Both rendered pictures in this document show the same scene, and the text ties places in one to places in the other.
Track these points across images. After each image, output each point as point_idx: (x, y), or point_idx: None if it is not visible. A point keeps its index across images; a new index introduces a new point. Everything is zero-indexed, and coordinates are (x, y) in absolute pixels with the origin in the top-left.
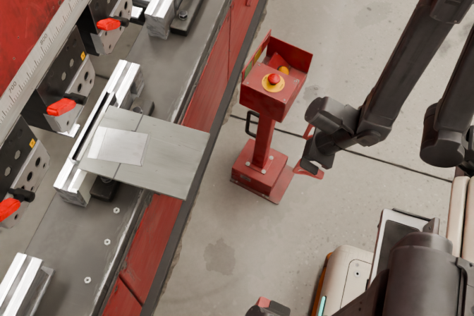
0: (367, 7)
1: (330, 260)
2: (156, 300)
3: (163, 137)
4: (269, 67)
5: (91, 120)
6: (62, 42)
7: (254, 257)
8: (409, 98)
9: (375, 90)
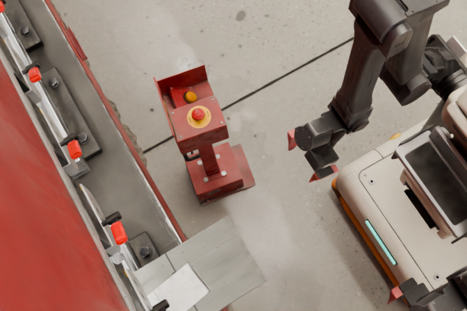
0: None
1: (342, 189)
2: None
3: (199, 253)
4: (181, 107)
5: None
6: (123, 286)
7: (282, 241)
8: None
9: (348, 98)
